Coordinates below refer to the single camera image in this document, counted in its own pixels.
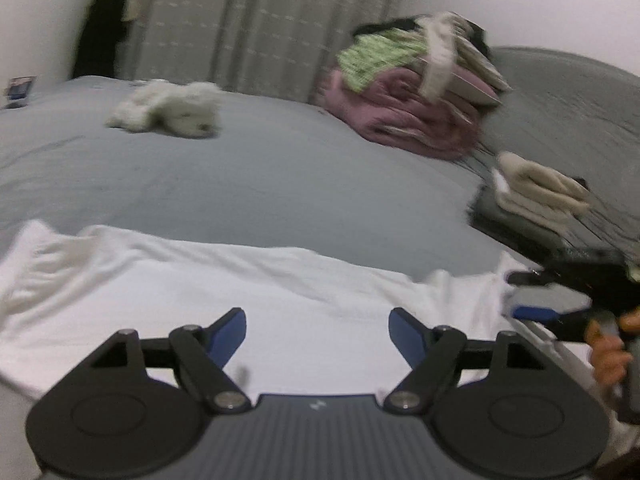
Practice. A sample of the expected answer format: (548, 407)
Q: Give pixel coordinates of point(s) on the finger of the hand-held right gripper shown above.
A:
(530, 312)
(530, 276)

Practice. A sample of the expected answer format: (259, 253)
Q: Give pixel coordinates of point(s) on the smartphone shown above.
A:
(20, 89)

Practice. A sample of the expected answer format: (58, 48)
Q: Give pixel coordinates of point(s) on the dark folded clothes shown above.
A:
(505, 232)

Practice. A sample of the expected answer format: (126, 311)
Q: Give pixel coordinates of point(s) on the person's right hand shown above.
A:
(607, 360)

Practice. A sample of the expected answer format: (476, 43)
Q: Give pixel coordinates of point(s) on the grey star curtain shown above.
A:
(260, 25)

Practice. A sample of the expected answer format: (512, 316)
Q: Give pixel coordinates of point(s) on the pink quilt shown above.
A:
(410, 115)

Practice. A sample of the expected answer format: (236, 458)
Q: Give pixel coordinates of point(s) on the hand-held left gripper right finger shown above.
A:
(405, 332)

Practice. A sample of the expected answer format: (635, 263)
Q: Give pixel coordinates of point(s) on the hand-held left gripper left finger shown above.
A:
(227, 332)

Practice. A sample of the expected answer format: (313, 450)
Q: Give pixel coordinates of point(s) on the white plush dog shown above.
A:
(170, 107)

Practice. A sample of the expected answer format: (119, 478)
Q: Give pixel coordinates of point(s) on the pale striped cloth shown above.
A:
(480, 65)

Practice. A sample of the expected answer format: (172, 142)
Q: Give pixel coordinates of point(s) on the green patterned cloth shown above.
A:
(380, 55)

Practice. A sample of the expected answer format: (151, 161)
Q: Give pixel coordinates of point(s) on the cream garment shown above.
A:
(440, 60)

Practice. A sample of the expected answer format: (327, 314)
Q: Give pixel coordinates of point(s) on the pink pillow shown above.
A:
(470, 91)

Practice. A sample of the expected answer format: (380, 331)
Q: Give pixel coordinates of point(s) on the grey headboard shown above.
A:
(560, 110)

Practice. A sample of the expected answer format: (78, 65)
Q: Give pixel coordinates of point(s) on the white garment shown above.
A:
(525, 210)
(250, 290)

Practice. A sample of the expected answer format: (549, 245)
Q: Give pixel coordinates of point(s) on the beige folded garment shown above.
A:
(535, 175)

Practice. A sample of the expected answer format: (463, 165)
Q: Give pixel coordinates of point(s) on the white folded garment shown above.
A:
(525, 210)

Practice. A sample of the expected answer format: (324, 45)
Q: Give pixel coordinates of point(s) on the hanging black garment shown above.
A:
(100, 30)

